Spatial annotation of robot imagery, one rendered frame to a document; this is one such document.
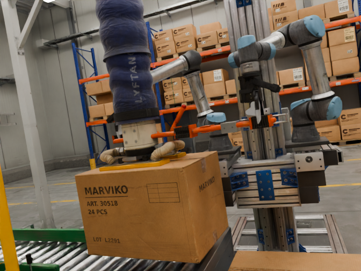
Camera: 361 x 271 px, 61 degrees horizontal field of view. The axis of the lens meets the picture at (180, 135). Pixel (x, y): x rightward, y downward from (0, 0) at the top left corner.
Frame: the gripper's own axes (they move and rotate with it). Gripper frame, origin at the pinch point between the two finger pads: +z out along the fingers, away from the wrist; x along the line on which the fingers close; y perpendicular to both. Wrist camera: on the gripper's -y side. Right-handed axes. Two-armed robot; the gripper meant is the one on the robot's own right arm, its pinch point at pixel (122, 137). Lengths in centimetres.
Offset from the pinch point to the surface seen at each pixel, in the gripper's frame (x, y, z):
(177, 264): -23, 38, 66
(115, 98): -35.9, 25.6, -21.1
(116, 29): -37, 32, -51
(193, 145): 784, -292, 97
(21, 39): 125, -223, -132
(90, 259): -26, -16, 66
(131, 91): -34, 34, -23
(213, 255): -26, 60, 58
